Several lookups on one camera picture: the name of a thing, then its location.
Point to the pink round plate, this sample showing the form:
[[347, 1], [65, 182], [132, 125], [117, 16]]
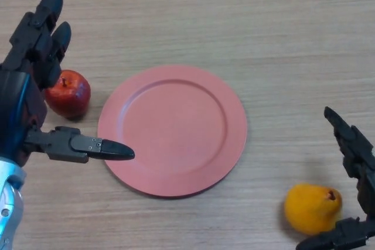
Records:
[[175, 127]]

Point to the red apple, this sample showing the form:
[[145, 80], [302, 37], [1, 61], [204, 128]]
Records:
[[70, 97]]

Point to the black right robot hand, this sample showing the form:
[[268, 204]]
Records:
[[366, 174]]

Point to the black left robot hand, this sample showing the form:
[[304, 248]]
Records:
[[26, 106]]

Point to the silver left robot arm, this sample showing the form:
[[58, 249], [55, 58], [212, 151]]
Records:
[[8, 203]]

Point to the yellow pear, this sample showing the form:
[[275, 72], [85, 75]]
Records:
[[310, 209]]

